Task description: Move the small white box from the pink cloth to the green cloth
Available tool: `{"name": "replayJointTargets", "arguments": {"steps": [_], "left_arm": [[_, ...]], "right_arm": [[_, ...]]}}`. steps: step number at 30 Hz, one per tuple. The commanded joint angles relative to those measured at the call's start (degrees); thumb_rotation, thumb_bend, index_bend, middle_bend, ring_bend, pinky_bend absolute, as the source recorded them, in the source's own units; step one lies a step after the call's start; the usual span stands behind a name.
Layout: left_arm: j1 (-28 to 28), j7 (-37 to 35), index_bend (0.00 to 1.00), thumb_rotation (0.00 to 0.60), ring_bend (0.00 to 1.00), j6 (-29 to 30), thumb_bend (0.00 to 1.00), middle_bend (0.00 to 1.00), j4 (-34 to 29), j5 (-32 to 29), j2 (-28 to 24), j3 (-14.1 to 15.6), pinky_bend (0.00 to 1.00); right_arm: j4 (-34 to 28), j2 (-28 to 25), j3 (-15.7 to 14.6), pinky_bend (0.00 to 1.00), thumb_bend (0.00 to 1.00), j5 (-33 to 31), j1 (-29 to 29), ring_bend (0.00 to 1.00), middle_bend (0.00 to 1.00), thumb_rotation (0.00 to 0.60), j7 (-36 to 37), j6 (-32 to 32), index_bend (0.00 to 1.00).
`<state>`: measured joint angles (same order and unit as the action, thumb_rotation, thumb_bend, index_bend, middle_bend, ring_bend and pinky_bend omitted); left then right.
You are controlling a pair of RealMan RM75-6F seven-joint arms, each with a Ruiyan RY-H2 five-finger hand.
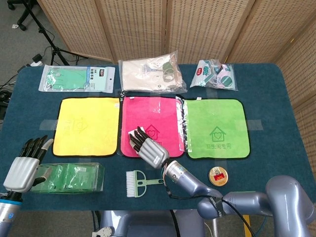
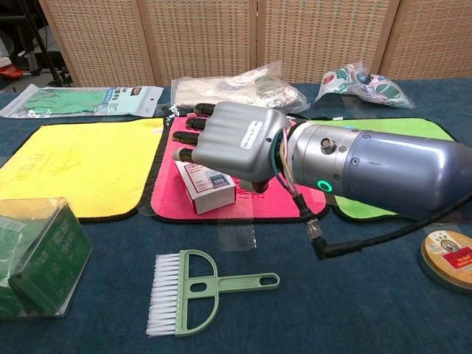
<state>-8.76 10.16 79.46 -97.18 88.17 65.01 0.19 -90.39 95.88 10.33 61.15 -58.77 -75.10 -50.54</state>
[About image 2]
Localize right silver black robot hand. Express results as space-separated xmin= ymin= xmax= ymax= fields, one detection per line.
xmin=172 ymin=102 xmax=292 ymax=195

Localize small white red box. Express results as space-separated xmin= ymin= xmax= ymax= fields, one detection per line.
xmin=173 ymin=160 xmax=237 ymax=215

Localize pink microfibre cloth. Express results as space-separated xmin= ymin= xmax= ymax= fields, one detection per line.
xmin=149 ymin=116 xmax=330 ymax=224

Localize yellow microfibre cloth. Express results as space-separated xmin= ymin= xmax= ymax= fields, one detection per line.
xmin=0 ymin=117 xmax=165 ymax=223

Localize green microfibre cloth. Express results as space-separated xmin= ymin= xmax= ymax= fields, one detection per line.
xmin=309 ymin=117 xmax=458 ymax=221

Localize clear green plastic box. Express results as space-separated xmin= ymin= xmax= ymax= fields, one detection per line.
xmin=0 ymin=197 xmax=93 ymax=320

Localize beige bag in clear plastic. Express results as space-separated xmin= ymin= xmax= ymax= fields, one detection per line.
xmin=170 ymin=61 xmax=311 ymax=115

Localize clear tape strip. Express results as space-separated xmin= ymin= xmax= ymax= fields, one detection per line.
xmin=217 ymin=215 xmax=257 ymax=251

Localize wooden perforated folding screen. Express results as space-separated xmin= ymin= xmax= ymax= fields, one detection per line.
xmin=38 ymin=0 xmax=472 ymax=88

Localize green white packet in plastic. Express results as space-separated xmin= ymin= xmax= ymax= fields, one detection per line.
xmin=314 ymin=60 xmax=416 ymax=110

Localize green brush with white bristles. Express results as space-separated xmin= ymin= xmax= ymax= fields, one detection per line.
xmin=145 ymin=249 xmax=281 ymax=339

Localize packaged green rubber gloves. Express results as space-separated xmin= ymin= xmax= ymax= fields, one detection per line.
xmin=0 ymin=83 xmax=165 ymax=119

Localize black tripod stand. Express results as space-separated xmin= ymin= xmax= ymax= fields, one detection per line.
xmin=18 ymin=0 xmax=73 ymax=88

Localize round gold tin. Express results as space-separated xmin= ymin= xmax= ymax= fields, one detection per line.
xmin=420 ymin=231 xmax=472 ymax=295

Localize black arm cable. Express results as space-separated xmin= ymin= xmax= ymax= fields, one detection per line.
xmin=293 ymin=191 xmax=472 ymax=261

